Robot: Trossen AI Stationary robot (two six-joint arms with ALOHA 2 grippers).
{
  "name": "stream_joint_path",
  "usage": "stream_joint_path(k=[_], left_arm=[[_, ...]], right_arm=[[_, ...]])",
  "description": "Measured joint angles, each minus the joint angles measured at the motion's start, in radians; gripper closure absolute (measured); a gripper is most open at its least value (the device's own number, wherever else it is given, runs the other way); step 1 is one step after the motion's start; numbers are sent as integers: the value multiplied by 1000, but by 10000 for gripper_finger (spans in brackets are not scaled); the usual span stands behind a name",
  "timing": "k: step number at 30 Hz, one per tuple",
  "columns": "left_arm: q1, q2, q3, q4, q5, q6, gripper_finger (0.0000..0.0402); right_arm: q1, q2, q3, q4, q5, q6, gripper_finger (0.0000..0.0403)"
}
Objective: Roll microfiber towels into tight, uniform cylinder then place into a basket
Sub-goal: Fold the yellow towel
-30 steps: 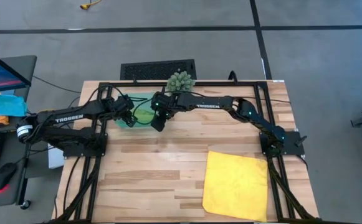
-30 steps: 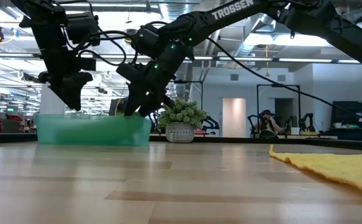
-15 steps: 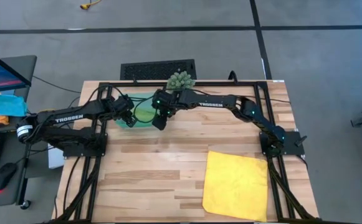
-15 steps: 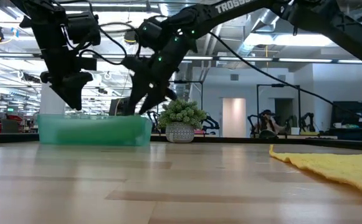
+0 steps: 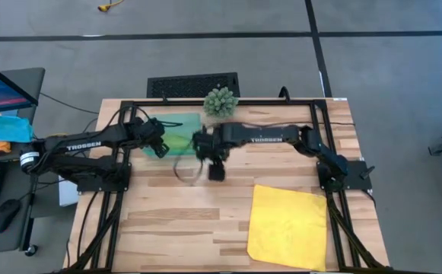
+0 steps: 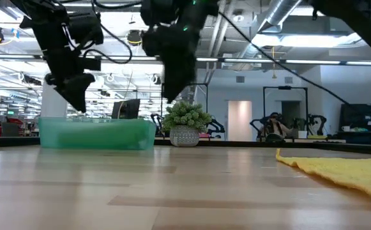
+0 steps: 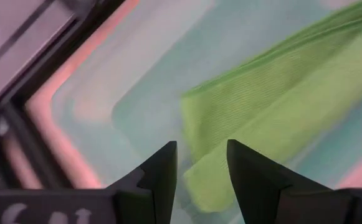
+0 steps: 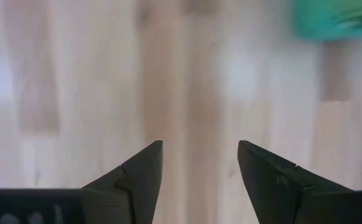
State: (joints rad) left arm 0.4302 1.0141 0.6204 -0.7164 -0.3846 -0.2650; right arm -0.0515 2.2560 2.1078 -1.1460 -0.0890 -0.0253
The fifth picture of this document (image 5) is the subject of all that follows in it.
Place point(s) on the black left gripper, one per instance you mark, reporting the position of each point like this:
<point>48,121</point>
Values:
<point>146,131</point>

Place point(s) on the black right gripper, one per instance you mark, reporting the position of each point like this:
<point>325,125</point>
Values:
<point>211,144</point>

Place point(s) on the green microfiber towel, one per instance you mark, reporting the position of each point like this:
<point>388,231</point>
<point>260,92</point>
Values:
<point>175,142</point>

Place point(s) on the teal translucent plastic basket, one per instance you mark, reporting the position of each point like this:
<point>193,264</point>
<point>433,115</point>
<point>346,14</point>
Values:
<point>179,120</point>

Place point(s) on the yellow microfiber towel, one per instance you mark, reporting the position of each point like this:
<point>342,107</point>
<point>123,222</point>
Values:
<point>289,228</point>

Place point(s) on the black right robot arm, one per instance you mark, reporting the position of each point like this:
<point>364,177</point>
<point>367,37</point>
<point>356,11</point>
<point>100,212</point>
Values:
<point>274,133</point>

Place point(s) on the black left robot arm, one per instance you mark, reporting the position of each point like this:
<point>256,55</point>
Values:
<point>106,137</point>

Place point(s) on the artificial green potted plant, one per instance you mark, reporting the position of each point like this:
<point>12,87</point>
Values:
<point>220,102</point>

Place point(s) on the white box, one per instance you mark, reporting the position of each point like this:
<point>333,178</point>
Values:
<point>66,194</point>

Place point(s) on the blue cloth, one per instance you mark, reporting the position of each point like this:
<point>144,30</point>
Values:
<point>4,129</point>

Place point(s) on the black computer mouse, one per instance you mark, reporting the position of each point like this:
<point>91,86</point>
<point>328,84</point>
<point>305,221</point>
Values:
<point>4,216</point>

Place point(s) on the black caster wheel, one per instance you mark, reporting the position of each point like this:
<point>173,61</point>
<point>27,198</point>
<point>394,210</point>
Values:
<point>31,250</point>

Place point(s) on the grey side desk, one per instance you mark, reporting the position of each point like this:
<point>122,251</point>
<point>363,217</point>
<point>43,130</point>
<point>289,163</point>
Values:
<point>0,243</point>

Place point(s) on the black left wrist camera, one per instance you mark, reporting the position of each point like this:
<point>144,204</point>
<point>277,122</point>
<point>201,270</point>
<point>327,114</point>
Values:
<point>161,150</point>

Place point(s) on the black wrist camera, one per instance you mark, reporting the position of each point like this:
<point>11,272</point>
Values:
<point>217,171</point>
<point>161,150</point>

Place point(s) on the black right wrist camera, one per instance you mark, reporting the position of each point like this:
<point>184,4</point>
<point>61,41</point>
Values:
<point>217,171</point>

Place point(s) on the black aluminium table frame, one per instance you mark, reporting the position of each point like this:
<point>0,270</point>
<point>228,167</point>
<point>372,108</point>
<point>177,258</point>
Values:
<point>266,102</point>

